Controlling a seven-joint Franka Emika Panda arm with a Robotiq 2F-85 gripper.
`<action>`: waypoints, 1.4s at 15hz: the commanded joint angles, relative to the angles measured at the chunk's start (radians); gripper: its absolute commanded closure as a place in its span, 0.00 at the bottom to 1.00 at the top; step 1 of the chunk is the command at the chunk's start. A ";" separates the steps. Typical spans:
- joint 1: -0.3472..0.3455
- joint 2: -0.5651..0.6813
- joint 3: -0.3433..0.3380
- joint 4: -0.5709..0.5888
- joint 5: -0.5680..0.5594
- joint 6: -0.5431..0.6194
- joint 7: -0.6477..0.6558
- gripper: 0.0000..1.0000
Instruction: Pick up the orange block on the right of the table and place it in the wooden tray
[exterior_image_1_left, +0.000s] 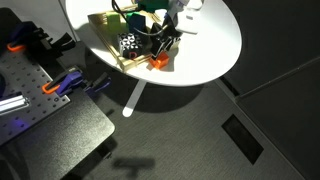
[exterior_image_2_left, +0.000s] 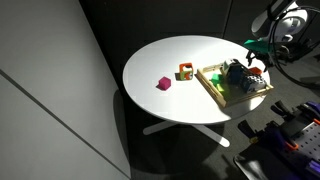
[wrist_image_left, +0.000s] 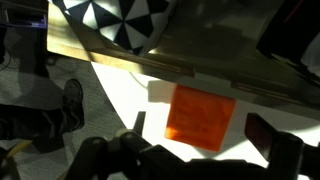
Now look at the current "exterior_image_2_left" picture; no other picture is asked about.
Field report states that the robot gripper body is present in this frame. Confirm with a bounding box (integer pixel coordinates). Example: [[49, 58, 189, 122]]
[[242, 38, 278, 58]]

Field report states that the orange block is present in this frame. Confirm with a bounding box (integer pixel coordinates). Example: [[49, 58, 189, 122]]
[[249, 66, 264, 76]]

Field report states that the blue block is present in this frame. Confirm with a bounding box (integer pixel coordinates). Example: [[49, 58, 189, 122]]
[[227, 63, 245, 84]]

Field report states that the green block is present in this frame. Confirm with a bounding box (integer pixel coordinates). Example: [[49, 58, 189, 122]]
[[210, 73, 224, 85]]

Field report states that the yellow-green block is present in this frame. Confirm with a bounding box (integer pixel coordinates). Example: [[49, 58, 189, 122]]
[[215, 83, 228, 95]]

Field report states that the wooden tray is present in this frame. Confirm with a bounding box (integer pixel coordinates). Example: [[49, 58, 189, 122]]
[[195, 61, 275, 109]]

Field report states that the magenta block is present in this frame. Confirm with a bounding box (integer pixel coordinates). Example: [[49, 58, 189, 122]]
[[156, 76, 172, 92]]

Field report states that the black white triangle-patterned cube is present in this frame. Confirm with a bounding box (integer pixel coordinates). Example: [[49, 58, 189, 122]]
[[241, 73, 268, 94]]

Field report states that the black purple spring clamp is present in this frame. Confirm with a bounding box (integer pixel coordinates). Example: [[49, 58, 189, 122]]
[[269, 99, 301, 124], [237, 119, 268, 145]]

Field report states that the purple clamp with orange tip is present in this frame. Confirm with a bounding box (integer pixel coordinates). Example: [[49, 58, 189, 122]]
[[265, 125, 300, 152], [298, 100, 320, 127]]

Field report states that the orange white green cube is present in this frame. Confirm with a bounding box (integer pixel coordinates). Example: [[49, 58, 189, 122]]
[[176, 62, 195, 82]]

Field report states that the black perforated breadboard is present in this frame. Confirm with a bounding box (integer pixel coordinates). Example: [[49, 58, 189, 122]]
[[292, 120, 320, 169]]

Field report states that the black cart top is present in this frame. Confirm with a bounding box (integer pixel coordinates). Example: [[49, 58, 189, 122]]
[[233, 145, 320, 180]]

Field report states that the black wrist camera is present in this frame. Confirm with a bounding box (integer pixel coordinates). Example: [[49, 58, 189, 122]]
[[273, 42, 303, 63]]

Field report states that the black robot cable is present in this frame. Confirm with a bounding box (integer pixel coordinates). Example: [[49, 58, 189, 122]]
[[267, 4, 320, 90]]

